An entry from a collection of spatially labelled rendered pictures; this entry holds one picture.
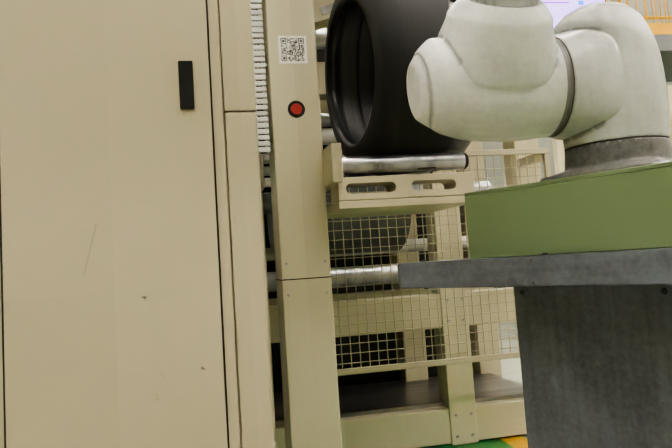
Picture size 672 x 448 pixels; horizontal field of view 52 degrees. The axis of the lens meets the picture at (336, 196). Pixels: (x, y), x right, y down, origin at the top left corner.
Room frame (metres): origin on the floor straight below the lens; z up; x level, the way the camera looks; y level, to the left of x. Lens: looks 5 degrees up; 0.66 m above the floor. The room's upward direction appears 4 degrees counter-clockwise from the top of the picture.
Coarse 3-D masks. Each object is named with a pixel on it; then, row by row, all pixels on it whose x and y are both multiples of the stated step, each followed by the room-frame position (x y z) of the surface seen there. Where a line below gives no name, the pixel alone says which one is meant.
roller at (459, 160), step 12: (348, 156) 1.73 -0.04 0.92; (360, 156) 1.73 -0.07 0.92; (372, 156) 1.73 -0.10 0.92; (384, 156) 1.74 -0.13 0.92; (396, 156) 1.74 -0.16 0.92; (408, 156) 1.75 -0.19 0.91; (420, 156) 1.75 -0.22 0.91; (432, 156) 1.76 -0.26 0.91; (444, 156) 1.77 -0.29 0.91; (456, 156) 1.77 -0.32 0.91; (348, 168) 1.72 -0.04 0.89; (360, 168) 1.72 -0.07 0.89; (372, 168) 1.73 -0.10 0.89; (384, 168) 1.74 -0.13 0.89; (396, 168) 1.74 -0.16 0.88; (408, 168) 1.75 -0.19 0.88; (420, 168) 1.76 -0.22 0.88; (432, 168) 1.77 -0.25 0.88; (444, 168) 1.78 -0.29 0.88; (456, 168) 1.78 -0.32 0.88
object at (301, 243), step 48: (288, 0) 1.76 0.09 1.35; (288, 96) 1.76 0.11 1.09; (288, 144) 1.76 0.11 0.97; (288, 192) 1.76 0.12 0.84; (288, 240) 1.76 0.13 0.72; (288, 288) 1.76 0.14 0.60; (288, 336) 1.75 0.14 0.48; (288, 384) 1.76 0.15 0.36; (336, 384) 1.78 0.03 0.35; (288, 432) 1.79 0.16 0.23; (336, 432) 1.78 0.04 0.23
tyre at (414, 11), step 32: (352, 0) 1.85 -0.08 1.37; (384, 0) 1.65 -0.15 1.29; (416, 0) 1.64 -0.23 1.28; (448, 0) 1.67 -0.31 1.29; (352, 32) 2.09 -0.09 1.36; (384, 32) 1.63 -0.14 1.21; (416, 32) 1.62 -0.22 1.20; (352, 64) 2.14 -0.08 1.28; (384, 64) 1.64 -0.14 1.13; (352, 96) 2.16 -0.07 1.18; (384, 96) 1.67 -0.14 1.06; (352, 128) 2.13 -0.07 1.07; (384, 128) 1.71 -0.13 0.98; (416, 128) 1.70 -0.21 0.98
